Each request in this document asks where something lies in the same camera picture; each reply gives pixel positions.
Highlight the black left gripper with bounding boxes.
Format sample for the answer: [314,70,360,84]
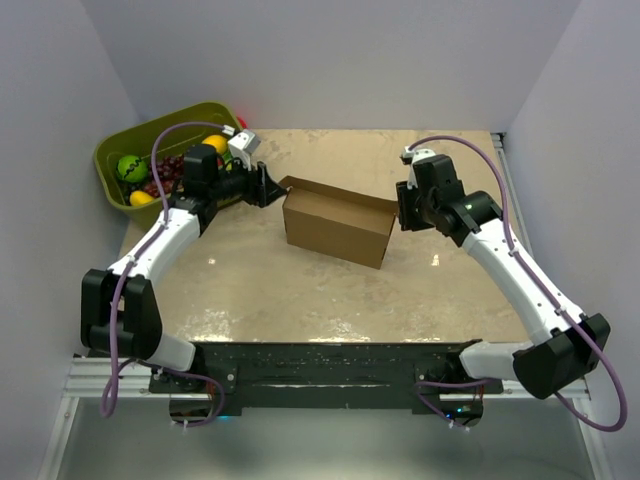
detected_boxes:
[210,153,287,210]

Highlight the brown cardboard box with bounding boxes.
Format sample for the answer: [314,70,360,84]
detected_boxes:
[280,176,397,269]

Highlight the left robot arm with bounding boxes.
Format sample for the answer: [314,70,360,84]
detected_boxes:
[80,144,286,392]

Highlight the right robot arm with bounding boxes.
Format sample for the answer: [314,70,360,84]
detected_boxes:
[396,149,610,399]

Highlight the yellow toy lemon back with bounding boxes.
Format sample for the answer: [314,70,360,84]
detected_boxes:
[202,134,228,155]

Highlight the yellow toy lemon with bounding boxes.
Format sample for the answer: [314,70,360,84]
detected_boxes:
[202,134,228,155]
[129,190,154,207]

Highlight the purple toy grapes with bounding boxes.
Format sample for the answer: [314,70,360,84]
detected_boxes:
[142,155,184,198]

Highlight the yellow toy lemon front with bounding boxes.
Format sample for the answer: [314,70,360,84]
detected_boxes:
[129,190,154,207]

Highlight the green toy ball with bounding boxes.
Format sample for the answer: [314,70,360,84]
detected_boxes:
[116,155,149,183]

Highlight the green plastic bin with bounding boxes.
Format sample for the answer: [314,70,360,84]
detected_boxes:
[93,102,244,230]

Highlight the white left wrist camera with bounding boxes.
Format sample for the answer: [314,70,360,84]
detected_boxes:
[227,129,261,170]

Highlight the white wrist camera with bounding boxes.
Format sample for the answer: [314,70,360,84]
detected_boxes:
[227,129,261,170]
[400,146,435,190]

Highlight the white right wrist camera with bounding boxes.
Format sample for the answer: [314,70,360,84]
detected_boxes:
[400,146,435,190]

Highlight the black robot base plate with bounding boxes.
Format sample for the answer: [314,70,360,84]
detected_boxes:
[149,342,503,426]

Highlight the aluminium frame rail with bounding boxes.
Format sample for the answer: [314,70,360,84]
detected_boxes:
[491,133,612,479]

